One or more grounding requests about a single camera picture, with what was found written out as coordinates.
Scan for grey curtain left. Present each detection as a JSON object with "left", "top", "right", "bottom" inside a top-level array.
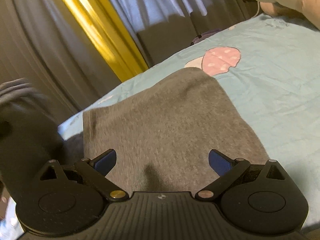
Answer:
[{"left": 1, "top": 0, "right": 120, "bottom": 122}]

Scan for yellow curtain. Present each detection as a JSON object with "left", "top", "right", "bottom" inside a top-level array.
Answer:
[{"left": 62, "top": 0, "right": 148, "bottom": 82}]

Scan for white sheer curtain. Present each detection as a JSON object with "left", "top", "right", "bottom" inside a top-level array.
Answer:
[{"left": 110, "top": 0, "right": 258, "bottom": 67}]

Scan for purple bag by bed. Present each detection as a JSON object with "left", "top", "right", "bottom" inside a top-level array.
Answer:
[{"left": 190, "top": 29, "right": 221, "bottom": 46}]

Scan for grey sweatpants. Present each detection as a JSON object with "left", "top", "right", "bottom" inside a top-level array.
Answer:
[{"left": 1, "top": 68, "right": 268, "bottom": 199}]

